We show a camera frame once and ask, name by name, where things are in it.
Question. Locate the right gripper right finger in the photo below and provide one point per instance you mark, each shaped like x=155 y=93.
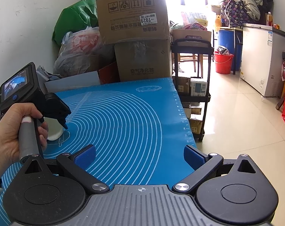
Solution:
x=204 y=166

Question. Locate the blue plastic barrel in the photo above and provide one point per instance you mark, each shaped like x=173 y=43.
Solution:
x=232 y=39

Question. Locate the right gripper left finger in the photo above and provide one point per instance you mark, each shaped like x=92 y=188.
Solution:
x=74 y=166

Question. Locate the blue silicone baking mat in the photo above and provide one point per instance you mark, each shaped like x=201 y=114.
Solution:
x=139 y=130

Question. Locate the person's left hand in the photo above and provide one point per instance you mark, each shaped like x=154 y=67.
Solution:
x=9 y=127

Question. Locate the white ink-painting paper cup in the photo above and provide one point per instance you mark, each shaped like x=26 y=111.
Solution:
x=55 y=129

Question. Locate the clear plastic bag of items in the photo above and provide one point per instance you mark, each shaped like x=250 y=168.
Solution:
x=79 y=53

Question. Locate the brown cardboard box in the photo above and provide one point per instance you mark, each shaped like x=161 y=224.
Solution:
x=140 y=60
x=125 y=20

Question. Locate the patterned fabric bundle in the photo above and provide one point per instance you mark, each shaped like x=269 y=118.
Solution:
x=238 y=12

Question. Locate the green bag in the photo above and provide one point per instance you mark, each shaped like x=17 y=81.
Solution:
x=75 y=18

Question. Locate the black utility cart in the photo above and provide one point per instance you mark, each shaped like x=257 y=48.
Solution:
x=197 y=90

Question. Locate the white open cardboard box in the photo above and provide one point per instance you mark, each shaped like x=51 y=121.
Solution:
x=54 y=83

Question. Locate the white chest freezer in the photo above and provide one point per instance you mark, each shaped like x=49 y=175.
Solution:
x=261 y=62

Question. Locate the red plastic bucket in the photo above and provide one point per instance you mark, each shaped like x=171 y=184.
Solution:
x=223 y=63

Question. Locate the lower brown cardboard box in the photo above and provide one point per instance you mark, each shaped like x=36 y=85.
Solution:
x=140 y=60

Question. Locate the upper brown cardboard box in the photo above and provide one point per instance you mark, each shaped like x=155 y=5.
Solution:
x=125 y=20

